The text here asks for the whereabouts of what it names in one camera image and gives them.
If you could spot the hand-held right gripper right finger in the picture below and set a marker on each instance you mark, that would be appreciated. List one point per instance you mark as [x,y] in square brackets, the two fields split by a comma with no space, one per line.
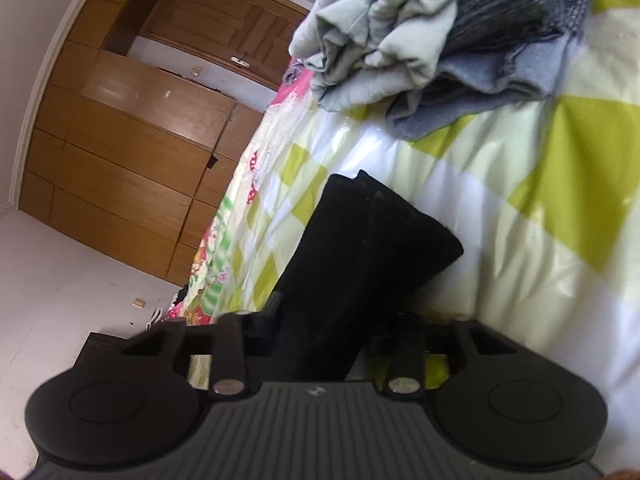
[407,340]

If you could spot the brown wooden door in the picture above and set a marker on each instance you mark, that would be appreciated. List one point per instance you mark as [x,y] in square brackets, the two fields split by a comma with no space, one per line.
[225,15]

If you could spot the black pants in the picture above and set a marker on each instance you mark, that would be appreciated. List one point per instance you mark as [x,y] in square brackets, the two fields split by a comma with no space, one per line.
[350,250]

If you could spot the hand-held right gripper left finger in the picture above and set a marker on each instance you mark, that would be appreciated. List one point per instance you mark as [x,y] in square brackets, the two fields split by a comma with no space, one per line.
[250,322]

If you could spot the pile of bags and clothes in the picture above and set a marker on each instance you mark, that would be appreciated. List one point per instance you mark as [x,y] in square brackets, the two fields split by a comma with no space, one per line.
[176,301]

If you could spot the pale green folded garment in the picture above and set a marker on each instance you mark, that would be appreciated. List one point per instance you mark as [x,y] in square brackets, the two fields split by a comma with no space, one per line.
[370,25]

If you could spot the beige wall socket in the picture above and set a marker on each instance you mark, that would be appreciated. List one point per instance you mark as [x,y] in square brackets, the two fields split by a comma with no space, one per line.
[138,303]

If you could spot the brown wooden wardrobe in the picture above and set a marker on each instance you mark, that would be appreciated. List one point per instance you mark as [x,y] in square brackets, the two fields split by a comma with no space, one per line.
[130,160]

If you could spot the blue grey folded garment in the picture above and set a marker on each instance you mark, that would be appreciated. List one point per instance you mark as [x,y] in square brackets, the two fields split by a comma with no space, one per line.
[480,85]

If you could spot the green white checked sheet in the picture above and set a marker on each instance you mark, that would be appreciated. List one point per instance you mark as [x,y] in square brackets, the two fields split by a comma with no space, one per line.
[525,210]

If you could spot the dark grey knit garment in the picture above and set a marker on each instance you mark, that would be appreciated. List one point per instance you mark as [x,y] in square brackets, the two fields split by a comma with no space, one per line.
[515,0]

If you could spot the cartoon printed quilt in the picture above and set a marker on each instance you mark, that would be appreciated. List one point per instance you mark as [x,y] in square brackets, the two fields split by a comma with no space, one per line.
[220,240]

